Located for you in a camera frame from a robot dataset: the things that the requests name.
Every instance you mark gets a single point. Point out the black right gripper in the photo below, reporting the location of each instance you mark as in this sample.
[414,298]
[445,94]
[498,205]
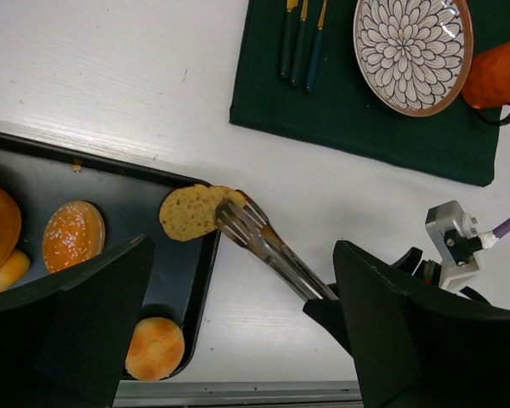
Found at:
[329,313]

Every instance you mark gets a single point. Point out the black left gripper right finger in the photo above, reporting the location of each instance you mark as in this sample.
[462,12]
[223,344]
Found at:
[416,345]

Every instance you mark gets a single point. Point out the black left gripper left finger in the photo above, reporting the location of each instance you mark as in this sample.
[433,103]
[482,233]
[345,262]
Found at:
[64,337]

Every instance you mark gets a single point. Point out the sesame bun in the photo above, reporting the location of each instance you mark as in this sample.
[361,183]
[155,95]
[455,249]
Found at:
[74,234]

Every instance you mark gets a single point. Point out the steel serving tongs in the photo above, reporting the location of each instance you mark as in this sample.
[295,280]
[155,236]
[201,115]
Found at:
[249,227]

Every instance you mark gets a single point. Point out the seeded bread slice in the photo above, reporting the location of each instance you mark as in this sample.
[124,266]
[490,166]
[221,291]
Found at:
[188,213]

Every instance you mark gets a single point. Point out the round bread roll right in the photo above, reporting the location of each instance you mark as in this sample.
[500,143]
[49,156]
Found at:
[156,349]

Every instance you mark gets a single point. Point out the black baking tray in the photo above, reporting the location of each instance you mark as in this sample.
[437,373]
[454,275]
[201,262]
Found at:
[41,178]

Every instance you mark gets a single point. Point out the dark green placemat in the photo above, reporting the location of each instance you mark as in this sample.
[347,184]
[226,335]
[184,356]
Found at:
[343,113]

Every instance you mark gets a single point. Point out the floral patterned plate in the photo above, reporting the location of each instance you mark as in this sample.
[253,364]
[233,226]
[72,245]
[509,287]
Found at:
[415,55]

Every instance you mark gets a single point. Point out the orange mug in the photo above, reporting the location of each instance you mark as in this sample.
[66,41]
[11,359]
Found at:
[488,83]

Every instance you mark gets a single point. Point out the aluminium rail front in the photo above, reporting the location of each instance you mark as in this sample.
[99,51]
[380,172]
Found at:
[238,394]

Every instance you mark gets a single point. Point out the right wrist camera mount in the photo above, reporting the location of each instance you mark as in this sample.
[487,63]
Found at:
[453,233]

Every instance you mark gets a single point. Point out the gold spoon green handle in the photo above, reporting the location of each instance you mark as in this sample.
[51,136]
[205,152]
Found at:
[311,74]

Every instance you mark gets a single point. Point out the gold fork green handle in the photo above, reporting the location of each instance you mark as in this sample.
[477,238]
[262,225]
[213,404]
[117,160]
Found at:
[294,78]

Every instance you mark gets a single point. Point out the gold knife green handle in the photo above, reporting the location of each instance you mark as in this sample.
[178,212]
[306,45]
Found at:
[286,40]

